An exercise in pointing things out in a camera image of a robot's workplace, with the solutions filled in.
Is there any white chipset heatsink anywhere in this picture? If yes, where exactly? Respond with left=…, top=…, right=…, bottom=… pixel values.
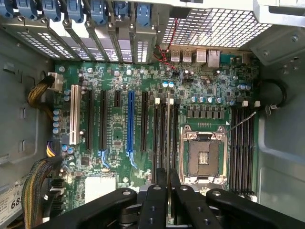
left=84, top=175, right=120, bottom=204

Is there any silver CPU socket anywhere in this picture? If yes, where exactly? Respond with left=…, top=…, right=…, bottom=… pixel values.
left=182, top=123, right=231, bottom=185

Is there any long black expansion slot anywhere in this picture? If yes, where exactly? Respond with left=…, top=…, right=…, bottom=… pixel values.
left=98, top=90, right=107, bottom=151
left=85, top=89, right=94, bottom=151
left=140, top=91, right=149, bottom=153

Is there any blue expansion slot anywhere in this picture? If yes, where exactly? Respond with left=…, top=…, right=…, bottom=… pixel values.
left=126, top=90, right=136, bottom=153

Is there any green motherboard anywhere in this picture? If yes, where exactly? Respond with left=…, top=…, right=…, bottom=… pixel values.
left=46, top=61, right=261, bottom=209

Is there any black finned heatsink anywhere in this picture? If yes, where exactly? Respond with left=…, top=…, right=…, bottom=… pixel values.
left=49, top=178, right=65, bottom=212

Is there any thin metal locking lever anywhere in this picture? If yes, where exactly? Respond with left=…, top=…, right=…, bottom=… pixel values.
left=225, top=111, right=257, bottom=135

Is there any grey metal PC case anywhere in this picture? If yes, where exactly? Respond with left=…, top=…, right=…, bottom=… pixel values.
left=0, top=0, right=305, bottom=229

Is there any short black expansion slot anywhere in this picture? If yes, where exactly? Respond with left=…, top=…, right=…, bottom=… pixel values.
left=113, top=90, right=122, bottom=108

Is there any white expansion slot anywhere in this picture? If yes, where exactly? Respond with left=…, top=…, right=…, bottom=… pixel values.
left=69, top=84, right=82, bottom=146

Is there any power supply with white label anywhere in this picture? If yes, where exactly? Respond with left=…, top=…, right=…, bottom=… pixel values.
left=0, top=173, right=30, bottom=227

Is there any silver ethernet port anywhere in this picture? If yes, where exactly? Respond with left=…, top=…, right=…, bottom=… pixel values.
left=207, top=48, right=220, bottom=68

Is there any large silver port block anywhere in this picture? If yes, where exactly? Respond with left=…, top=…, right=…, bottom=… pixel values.
left=195, top=48, right=207, bottom=65

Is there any silver USB port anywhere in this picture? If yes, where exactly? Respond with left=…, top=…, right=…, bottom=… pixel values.
left=182, top=48, right=193, bottom=63
left=171, top=48, right=182, bottom=63

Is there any blue serial port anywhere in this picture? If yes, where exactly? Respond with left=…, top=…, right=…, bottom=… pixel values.
left=220, top=53, right=242, bottom=65

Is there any perforated metal slot cover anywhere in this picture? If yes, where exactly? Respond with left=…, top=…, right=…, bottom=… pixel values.
left=136, top=30, right=153, bottom=64

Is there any white power connector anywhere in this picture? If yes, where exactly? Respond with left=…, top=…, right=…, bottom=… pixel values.
left=47, top=72, right=64, bottom=93

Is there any blue card retention clip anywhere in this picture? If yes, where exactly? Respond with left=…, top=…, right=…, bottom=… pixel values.
left=91, top=0, right=108, bottom=26
left=66, top=0, right=84, bottom=24
left=42, top=0, right=64, bottom=23
left=113, top=0, right=131, bottom=25
left=136, top=4, right=153, bottom=31
left=0, top=0, right=18, bottom=19
left=16, top=0, right=43, bottom=21

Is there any purple and yellow wire plug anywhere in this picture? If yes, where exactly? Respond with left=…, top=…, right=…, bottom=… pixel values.
left=46, top=140, right=62, bottom=158

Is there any thick multicolour braided cable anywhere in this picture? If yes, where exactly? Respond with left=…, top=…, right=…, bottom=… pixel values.
left=22, top=157, right=63, bottom=229

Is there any thick black cable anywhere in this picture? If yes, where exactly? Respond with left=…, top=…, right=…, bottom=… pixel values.
left=258, top=78, right=290, bottom=111

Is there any yellow braided power cable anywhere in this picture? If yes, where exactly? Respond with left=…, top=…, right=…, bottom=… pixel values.
left=27, top=75, right=57, bottom=121

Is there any red and black wire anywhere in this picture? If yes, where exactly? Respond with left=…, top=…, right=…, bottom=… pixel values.
left=153, top=18, right=180, bottom=72

